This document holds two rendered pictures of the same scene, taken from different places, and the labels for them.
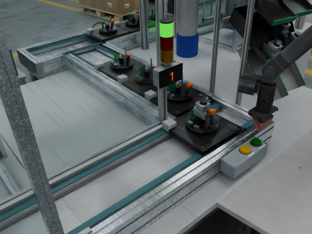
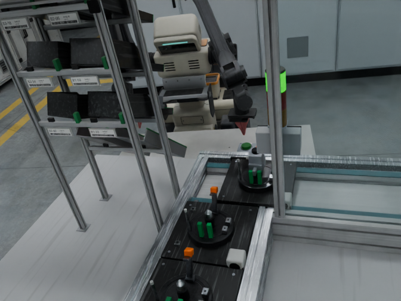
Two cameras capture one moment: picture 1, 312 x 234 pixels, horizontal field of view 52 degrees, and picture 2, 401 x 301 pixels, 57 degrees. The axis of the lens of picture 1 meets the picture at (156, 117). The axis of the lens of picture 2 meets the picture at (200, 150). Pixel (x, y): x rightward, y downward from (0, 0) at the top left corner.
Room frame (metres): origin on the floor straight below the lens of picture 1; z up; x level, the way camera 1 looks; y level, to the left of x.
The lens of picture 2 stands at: (1.74, 0.60, 1.76)
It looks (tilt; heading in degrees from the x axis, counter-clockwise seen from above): 32 degrees down; 241
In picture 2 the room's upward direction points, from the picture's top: 10 degrees counter-clockwise
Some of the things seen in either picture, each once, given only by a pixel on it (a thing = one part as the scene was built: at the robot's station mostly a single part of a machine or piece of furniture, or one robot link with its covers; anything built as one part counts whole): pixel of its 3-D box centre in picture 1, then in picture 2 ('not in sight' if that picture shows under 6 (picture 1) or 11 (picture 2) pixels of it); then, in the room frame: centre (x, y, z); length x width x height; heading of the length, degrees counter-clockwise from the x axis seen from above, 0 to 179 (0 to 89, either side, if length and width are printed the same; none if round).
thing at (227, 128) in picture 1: (201, 127); (258, 181); (1.10, -0.19, 0.96); 0.24 x 0.24 x 0.02; 39
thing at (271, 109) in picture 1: (264, 105); (241, 107); (0.98, -0.40, 1.14); 0.10 x 0.07 x 0.07; 129
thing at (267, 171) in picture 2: (202, 124); (258, 177); (1.10, -0.19, 0.98); 0.14 x 0.14 x 0.02
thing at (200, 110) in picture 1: (201, 107); (256, 159); (1.11, -0.19, 1.06); 0.08 x 0.04 x 0.07; 37
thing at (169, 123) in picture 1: (169, 125); not in sight; (1.12, -0.06, 0.97); 0.05 x 0.05 x 0.04; 39
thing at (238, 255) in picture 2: (178, 88); (209, 220); (1.36, -0.11, 1.01); 0.24 x 0.24 x 0.13; 39
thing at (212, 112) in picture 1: (210, 117); not in sight; (1.07, -0.22, 1.04); 0.04 x 0.02 x 0.08; 39
